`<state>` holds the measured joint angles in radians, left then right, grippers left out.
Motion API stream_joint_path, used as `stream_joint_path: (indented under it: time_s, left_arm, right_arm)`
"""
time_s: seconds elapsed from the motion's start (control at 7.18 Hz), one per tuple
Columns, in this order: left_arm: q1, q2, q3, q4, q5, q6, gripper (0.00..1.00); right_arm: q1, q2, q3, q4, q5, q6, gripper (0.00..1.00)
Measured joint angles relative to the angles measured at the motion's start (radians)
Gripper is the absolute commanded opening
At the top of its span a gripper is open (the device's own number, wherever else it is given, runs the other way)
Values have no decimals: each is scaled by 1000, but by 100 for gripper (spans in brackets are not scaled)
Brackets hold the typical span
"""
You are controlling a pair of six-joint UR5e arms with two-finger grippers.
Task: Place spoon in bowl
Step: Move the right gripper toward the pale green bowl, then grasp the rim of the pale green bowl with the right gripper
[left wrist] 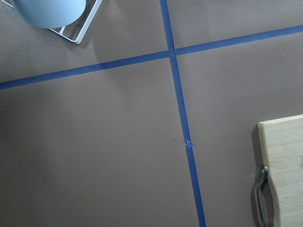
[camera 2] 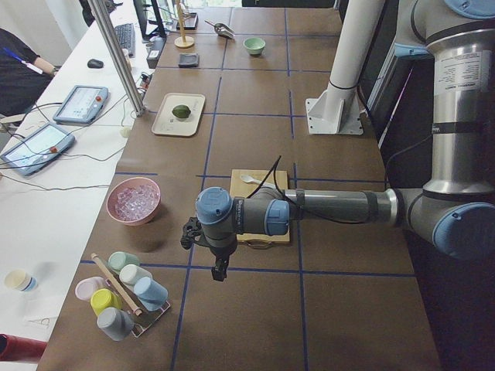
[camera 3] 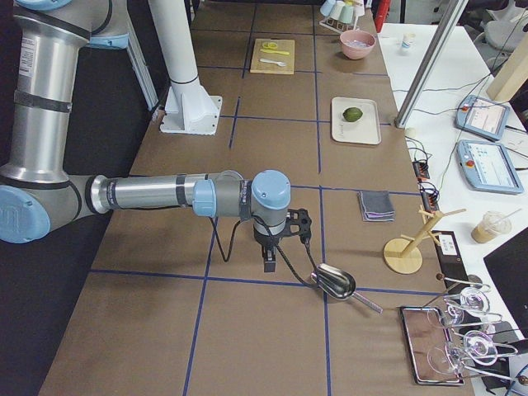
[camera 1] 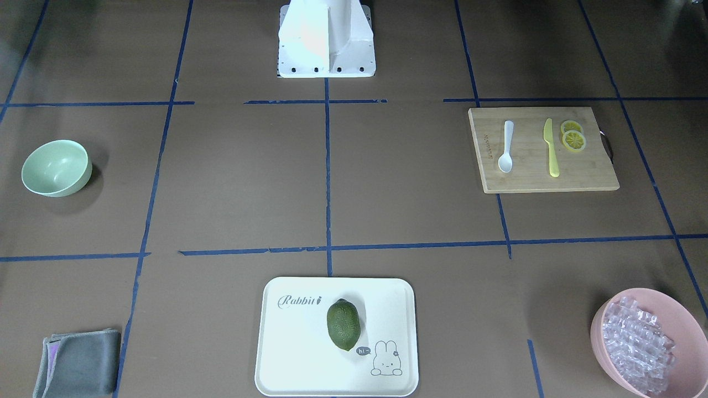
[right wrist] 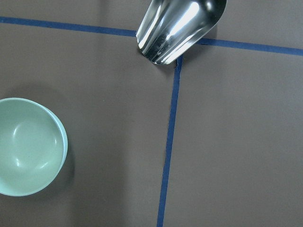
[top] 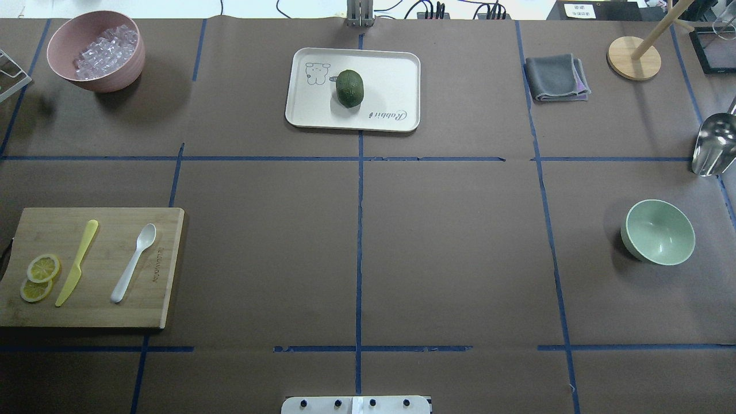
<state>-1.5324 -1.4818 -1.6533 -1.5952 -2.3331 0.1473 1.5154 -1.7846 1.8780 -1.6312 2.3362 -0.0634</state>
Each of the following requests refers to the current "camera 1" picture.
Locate light green bowl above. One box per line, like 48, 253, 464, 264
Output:
21, 139, 93, 197

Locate white plastic spoon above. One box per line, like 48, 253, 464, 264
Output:
497, 120, 515, 173

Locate pink bowl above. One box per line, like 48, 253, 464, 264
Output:
590, 288, 707, 397

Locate green avocado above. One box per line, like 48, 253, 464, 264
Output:
326, 298, 361, 351

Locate white rabbit tray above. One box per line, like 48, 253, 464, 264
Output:
254, 276, 419, 397

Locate yellow plastic knife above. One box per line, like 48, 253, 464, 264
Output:
543, 118, 560, 178

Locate wooden cutting board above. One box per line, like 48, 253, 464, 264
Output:
468, 107, 620, 193

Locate grey folded cloth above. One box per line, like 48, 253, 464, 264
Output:
33, 328, 121, 397

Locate clear ice cubes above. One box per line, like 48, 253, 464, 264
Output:
601, 296, 676, 395

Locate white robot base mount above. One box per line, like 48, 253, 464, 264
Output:
277, 1, 377, 78

